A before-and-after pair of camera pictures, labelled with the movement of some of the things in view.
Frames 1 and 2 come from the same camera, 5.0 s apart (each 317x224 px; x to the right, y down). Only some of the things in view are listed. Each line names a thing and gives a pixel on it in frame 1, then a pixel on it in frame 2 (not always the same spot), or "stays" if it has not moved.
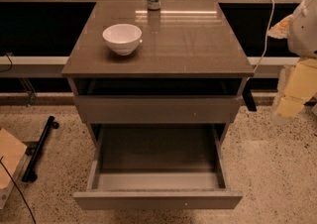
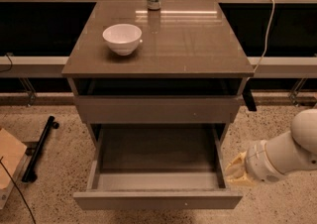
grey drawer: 157,166 stays
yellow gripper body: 304,33 → 256,163
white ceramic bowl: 123,38 stays
